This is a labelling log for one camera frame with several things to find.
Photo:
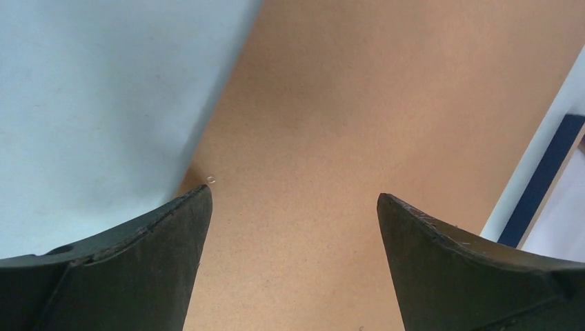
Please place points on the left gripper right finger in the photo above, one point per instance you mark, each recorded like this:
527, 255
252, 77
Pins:
446, 278

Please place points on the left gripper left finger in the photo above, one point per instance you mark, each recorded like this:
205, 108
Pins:
138, 275

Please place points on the wooden picture frame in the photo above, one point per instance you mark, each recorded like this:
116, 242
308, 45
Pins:
547, 173

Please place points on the brown backing board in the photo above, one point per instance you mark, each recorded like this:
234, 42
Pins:
333, 103

